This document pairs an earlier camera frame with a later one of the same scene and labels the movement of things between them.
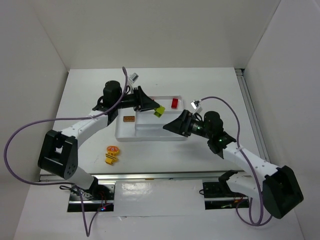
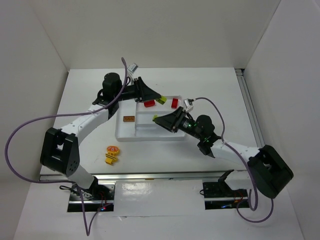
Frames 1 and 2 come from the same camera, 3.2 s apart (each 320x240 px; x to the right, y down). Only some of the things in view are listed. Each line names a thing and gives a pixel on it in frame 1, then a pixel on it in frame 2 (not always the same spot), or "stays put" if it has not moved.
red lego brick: (174, 103) stays put
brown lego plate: (128, 118) stays put
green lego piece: (159, 111) → (162, 100)
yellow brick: (110, 156) stays put
